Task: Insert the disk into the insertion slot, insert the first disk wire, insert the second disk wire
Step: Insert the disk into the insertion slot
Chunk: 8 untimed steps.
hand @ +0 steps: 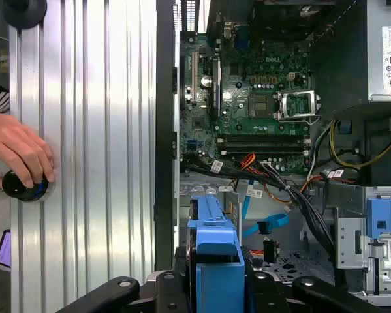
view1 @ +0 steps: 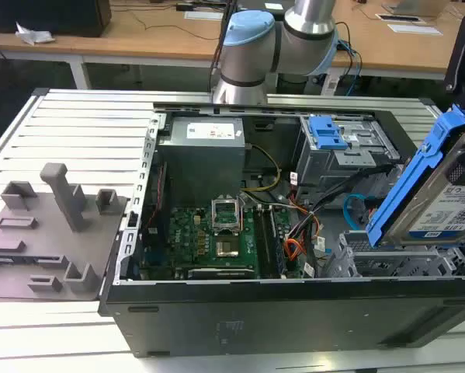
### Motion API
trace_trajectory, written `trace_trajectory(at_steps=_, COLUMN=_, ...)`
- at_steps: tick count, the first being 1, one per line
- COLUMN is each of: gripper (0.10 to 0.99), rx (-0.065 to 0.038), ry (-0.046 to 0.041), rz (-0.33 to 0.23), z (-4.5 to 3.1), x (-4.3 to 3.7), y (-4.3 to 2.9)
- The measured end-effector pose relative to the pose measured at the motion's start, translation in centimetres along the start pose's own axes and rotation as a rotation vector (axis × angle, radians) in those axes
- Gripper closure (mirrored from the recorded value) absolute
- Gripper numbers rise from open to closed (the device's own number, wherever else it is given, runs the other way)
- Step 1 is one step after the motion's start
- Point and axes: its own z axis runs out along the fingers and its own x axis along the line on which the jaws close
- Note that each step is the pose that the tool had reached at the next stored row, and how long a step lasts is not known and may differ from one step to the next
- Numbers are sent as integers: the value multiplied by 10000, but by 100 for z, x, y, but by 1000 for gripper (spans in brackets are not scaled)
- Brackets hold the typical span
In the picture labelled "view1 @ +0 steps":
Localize hard disk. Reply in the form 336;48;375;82
366;104;465;249

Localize black RAM slot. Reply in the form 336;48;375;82
254;205;274;279

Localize white paper sheet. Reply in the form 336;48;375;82
387;23;443;37
184;10;225;22

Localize blue plastic latch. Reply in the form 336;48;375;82
309;115;349;151

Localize grey metal drive cage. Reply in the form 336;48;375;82
296;114;403;199

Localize RAM stick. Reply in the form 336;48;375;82
269;207;288;274

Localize metal socket cover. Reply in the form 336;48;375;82
210;196;243;234

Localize grey power supply unit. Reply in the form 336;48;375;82
158;116;247;200

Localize wooden desk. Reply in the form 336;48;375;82
0;0;465;90

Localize black graphics card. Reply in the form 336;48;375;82
187;266;256;280

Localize green motherboard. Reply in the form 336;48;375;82
141;205;307;281

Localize black PC case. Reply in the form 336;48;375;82
98;101;465;358

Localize black box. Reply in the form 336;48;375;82
0;0;113;39

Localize crumpled white paper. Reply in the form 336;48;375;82
14;21;57;46

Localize grey parts rack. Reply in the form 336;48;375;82
0;162;130;302

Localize blue cables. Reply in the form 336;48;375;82
338;38;364;96

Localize black sleeved cable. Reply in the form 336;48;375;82
309;165;396;215

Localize blue disk wire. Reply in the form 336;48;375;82
342;193;377;231

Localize yellow wires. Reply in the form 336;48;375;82
241;144;282;193

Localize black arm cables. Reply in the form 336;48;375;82
210;0;239;95

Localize orange wire bundle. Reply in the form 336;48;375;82
284;213;323;262

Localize red thin wire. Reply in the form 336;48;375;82
146;162;169;231

